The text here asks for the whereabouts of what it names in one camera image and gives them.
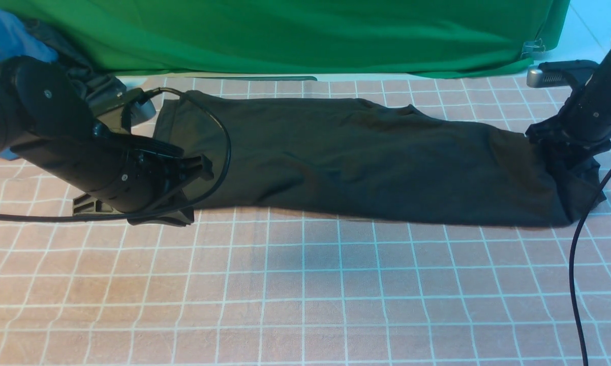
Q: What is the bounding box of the gray long-sleeved shirt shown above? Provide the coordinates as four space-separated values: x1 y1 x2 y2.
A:
153 90 605 227

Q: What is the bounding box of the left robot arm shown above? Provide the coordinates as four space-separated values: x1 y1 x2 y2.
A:
0 56 231 227

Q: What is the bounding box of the blue crumpled garment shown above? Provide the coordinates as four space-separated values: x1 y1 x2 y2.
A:
0 9 58 154

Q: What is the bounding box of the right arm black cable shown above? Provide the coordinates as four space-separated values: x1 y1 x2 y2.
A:
569 145 611 366

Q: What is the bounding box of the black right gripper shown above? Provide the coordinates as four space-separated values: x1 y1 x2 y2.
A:
525 114 611 168

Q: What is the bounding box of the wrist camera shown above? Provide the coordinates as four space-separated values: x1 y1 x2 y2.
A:
85 76 156 134
526 60 599 89

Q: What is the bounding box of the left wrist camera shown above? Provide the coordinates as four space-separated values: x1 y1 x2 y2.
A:
85 76 156 134

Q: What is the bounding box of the green backdrop cloth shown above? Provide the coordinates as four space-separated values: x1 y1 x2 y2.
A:
0 1 570 79

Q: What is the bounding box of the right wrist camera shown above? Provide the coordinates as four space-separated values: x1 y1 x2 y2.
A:
526 60 599 89

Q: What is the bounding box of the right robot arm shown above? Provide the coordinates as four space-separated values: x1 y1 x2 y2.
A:
525 48 611 167

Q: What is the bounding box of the metal binder clip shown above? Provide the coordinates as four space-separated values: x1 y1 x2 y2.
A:
520 39 546 58

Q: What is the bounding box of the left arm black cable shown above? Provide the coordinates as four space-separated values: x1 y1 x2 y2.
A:
0 87 232 223

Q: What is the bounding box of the pink checkered tablecloth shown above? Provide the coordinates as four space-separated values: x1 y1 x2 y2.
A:
0 76 611 365

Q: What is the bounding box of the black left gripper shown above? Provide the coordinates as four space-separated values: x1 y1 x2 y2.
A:
73 135 215 227

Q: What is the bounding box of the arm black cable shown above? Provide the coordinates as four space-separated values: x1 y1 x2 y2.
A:
569 145 611 366
0 87 232 223

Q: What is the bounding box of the dark gray crumpled garment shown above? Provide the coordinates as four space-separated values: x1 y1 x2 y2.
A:
23 19 127 106

